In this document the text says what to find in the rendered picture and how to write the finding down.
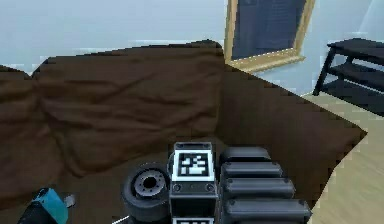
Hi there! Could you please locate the wood framed dark window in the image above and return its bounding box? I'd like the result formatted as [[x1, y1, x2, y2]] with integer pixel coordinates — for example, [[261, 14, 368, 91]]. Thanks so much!
[[223, 0, 316, 73]]

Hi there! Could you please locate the blue and black object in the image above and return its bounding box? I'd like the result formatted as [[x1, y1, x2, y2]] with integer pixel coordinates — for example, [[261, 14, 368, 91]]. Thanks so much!
[[16, 187, 77, 224]]

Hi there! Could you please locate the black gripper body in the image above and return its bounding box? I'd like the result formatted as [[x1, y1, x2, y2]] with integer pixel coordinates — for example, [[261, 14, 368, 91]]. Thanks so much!
[[120, 161, 172, 224]]

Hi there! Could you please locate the black shelf table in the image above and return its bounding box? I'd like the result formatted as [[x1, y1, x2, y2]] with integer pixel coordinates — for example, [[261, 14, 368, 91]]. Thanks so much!
[[312, 37, 384, 118]]

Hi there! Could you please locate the brown sofa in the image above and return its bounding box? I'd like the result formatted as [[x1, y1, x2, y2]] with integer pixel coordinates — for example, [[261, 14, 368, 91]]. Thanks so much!
[[0, 39, 368, 224]]

